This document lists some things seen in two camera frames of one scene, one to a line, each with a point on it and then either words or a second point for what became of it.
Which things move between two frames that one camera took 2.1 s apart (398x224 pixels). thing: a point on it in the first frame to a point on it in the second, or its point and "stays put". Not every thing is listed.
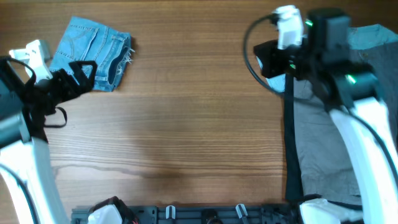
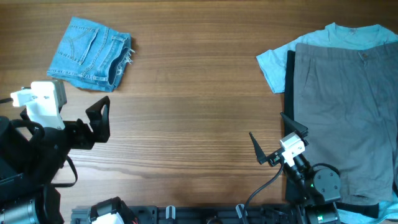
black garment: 294,191 stays put
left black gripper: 86,84 to 100,126
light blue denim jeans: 83,40 stays put
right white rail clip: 238,210 stays put
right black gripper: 268,56 to 273,157
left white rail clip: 167,211 stays put
